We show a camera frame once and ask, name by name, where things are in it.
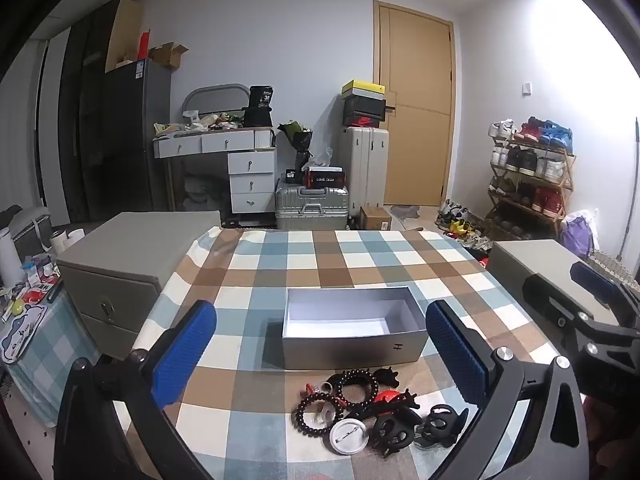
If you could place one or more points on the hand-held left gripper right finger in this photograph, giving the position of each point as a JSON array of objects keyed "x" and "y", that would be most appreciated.
[{"x": 457, "y": 360}]

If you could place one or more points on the dark grey refrigerator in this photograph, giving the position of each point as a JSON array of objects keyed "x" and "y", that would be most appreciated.
[{"x": 130, "y": 135}]

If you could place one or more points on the pile of small toiletries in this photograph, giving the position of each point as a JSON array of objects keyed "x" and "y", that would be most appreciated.
[{"x": 40, "y": 280}]

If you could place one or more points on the rows of shoes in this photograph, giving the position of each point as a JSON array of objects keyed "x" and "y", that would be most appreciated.
[{"x": 550, "y": 135}]

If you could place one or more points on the dark wardrobe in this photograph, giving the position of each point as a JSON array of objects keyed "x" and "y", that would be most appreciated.
[{"x": 85, "y": 110}]

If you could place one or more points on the black wrapped flower bouquet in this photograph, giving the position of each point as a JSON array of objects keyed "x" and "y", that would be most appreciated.
[{"x": 297, "y": 135}]

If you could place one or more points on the black bat wing hair clip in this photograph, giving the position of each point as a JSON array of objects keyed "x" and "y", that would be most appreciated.
[{"x": 385, "y": 376}]

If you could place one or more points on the red black box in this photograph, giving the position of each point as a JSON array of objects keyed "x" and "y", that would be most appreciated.
[{"x": 325, "y": 177}]

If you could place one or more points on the black skull hair clip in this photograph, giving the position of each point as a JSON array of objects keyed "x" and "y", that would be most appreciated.
[
  {"x": 387, "y": 432},
  {"x": 440, "y": 417}
]

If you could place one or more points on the grey storage box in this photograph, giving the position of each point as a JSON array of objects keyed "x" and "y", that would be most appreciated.
[{"x": 350, "y": 350}]

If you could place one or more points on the cloud shaped pad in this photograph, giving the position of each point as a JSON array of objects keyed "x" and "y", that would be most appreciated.
[{"x": 20, "y": 335}]

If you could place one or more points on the white thermos bottle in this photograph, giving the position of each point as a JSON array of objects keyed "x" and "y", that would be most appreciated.
[{"x": 10, "y": 260}]

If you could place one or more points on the purple bag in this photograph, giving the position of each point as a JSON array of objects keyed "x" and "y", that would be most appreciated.
[{"x": 577, "y": 237}]

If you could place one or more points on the red hair clip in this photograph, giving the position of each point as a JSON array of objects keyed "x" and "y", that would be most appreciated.
[{"x": 386, "y": 396}]

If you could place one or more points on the small black box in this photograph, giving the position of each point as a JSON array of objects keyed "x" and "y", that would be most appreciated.
[{"x": 295, "y": 177}]

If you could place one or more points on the small red white trinket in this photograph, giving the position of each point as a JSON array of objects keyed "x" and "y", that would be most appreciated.
[{"x": 311, "y": 389}]

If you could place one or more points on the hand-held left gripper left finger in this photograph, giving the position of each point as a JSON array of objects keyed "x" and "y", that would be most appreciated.
[{"x": 185, "y": 355}]

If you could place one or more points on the wooden door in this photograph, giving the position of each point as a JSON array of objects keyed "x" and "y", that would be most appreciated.
[{"x": 415, "y": 110}]

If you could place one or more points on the pile of floor shoes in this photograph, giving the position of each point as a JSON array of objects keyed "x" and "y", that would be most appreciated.
[{"x": 460, "y": 225}]

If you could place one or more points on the white round pin badge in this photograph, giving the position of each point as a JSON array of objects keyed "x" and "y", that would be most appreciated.
[{"x": 347, "y": 437}]

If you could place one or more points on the brown cardboard box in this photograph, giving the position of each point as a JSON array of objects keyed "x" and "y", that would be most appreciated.
[{"x": 375, "y": 218}]

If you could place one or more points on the black bag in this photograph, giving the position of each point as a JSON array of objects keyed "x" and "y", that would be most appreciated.
[{"x": 258, "y": 107}]

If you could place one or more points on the wooden shoe rack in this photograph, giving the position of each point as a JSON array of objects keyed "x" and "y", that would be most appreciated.
[{"x": 530, "y": 208}]

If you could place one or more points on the silver suitcase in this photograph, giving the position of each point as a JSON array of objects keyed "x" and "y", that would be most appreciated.
[{"x": 310, "y": 207}]

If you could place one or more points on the white wall switch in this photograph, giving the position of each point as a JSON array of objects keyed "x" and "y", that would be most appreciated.
[{"x": 526, "y": 88}]

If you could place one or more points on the grey floor mat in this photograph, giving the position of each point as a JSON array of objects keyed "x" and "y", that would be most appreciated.
[{"x": 405, "y": 211}]

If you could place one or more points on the black shoe box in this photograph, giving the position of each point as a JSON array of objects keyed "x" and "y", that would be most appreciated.
[{"x": 364, "y": 110}]

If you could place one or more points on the yellow shoe box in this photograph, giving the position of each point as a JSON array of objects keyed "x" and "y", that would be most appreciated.
[{"x": 364, "y": 89}]

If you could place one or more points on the grey arched mirror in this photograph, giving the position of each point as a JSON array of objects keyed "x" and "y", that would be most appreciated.
[{"x": 215, "y": 95}]

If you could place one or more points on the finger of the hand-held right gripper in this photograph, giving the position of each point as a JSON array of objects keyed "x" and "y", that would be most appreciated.
[
  {"x": 595, "y": 281},
  {"x": 550, "y": 297}
]

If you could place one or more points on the clear plastic bag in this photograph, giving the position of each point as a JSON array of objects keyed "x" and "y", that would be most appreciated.
[{"x": 322, "y": 158}]

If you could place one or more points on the open cardboard box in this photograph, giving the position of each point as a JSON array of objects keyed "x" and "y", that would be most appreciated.
[{"x": 167, "y": 57}]

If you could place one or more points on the white desk with drawers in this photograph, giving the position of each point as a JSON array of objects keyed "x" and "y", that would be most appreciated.
[{"x": 250, "y": 180}]

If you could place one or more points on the clutter of desk things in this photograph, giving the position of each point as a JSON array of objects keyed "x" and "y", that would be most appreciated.
[{"x": 200, "y": 122}]

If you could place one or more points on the grey mop pole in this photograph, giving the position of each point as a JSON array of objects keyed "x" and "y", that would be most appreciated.
[{"x": 631, "y": 185}]

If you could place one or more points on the brown blue checkered tablecloth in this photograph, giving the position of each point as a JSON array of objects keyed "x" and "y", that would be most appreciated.
[{"x": 240, "y": 280}]

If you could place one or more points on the flat cardboard sheet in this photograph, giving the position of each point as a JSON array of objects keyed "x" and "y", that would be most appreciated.
[{"x": 125, "y": 35}]

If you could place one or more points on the blue checkered cloth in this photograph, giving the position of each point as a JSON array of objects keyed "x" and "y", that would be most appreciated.
[{"x": 50, "y": 355}]

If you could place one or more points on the grey bedside cabinet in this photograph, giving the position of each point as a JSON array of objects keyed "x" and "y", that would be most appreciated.
[
  {"x": 125, "y": 260},
  {"x": 520, "y": 255}
]

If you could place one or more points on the white upright suitcase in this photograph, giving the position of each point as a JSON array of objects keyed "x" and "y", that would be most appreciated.
[{"x": 362, "y": 170}]

